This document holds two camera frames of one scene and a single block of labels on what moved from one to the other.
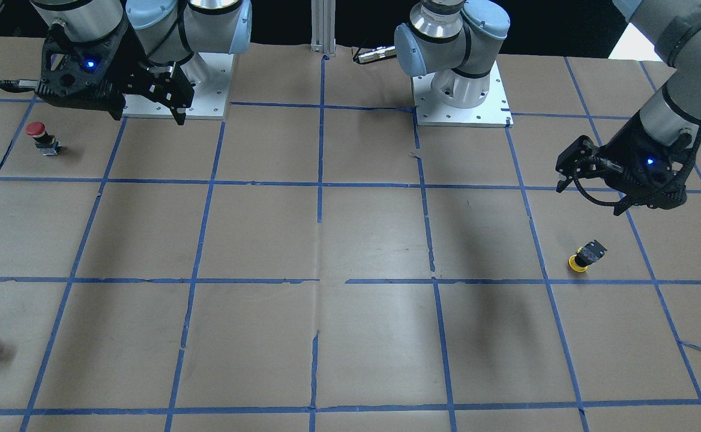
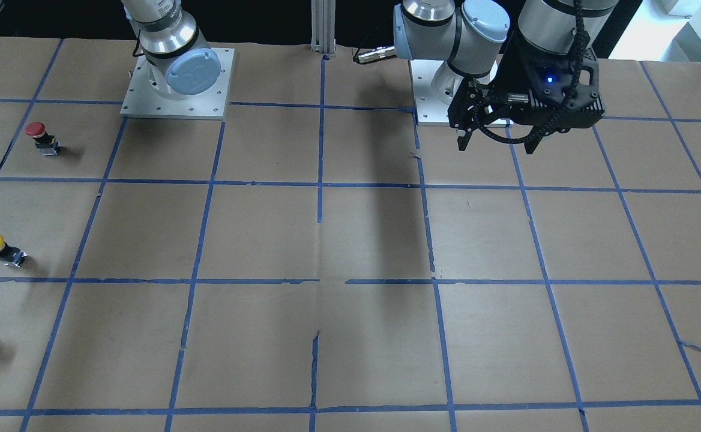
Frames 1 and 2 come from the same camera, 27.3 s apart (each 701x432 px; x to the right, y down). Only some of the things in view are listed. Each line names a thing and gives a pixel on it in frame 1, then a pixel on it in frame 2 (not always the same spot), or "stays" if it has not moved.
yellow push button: [586, 256] → [10, 255]
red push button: [45, 142] stays
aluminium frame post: [323, 27] stays
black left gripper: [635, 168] → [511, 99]
